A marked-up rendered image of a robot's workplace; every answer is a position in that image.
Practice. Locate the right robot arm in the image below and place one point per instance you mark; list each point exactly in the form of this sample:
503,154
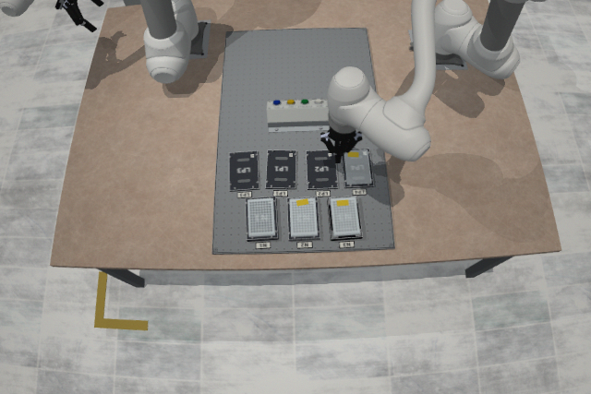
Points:
167,46

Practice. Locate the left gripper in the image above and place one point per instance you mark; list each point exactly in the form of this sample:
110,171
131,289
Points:
344,147

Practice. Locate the white operator button panel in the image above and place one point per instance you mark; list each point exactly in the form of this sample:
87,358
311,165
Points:
297,115

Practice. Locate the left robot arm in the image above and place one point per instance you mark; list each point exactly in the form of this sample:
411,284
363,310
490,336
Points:
397,126

